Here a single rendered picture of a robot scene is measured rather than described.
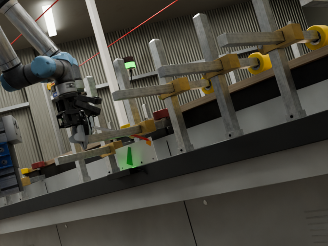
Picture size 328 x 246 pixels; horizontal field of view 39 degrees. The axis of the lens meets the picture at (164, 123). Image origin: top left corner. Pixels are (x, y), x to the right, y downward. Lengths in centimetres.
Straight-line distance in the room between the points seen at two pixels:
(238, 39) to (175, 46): 785
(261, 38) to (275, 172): 45
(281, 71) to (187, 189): 63
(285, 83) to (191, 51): 772
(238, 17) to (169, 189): 790
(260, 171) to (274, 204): 29
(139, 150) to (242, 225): 52
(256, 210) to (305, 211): 22
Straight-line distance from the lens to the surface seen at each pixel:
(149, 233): 240
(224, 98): 159
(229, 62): 155
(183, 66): 144
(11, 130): 171
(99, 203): 232
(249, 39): 129
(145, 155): 192
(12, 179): 170
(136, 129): 190
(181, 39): 916
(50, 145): 842
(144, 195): 202
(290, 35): 142
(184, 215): 217
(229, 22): 952
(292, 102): 144
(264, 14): 148
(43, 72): 166
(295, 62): 164
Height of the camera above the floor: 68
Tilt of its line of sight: 5 degrees up
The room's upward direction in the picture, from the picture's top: 16 degrees counter-clockwise
